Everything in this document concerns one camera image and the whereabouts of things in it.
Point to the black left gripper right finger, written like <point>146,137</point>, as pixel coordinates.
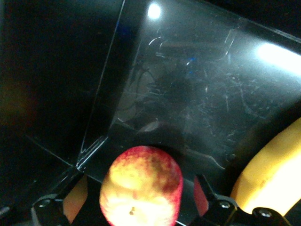
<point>201,197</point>

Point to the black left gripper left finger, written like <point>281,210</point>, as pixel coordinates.
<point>75,200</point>

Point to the red apple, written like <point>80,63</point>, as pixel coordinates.
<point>141,183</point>

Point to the yellow banana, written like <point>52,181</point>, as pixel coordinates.
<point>270,169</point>

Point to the black plastic box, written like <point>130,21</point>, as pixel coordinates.
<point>188,82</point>

